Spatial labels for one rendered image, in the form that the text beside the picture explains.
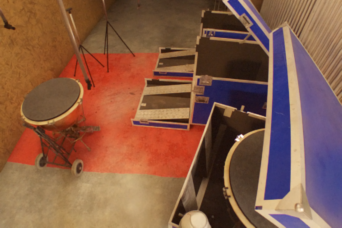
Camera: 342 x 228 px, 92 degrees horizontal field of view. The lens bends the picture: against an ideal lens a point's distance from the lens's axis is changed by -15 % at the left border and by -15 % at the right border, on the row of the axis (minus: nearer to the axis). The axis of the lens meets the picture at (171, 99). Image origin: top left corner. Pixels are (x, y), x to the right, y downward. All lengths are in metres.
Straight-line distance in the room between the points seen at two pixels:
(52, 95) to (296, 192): 2.24
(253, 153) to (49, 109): 1.90
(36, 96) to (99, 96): 1.18
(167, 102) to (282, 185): 2.56
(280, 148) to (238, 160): 0.82
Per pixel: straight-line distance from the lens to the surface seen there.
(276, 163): 0.58
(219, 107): 1.73
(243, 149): 1.46
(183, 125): 2.56
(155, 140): 2.57
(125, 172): 2.41
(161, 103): 2.94
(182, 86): 3.03
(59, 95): 2.29
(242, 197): 1.31
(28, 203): 2.76
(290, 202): 0.51
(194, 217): 0.88
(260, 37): 1.78
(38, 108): 2.29
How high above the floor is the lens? 2.17
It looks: 46 degrees down
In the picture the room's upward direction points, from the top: straight up
